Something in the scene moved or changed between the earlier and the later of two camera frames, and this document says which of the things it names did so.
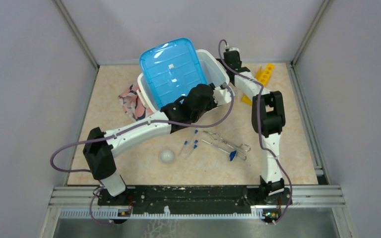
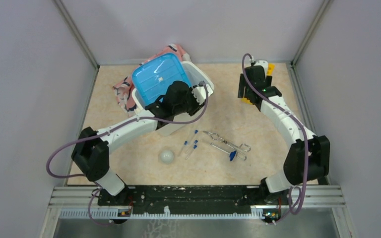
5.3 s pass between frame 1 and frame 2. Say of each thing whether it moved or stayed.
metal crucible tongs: stayed
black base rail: stayed
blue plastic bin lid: moved
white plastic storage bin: moved
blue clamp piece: stayed
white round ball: stayed
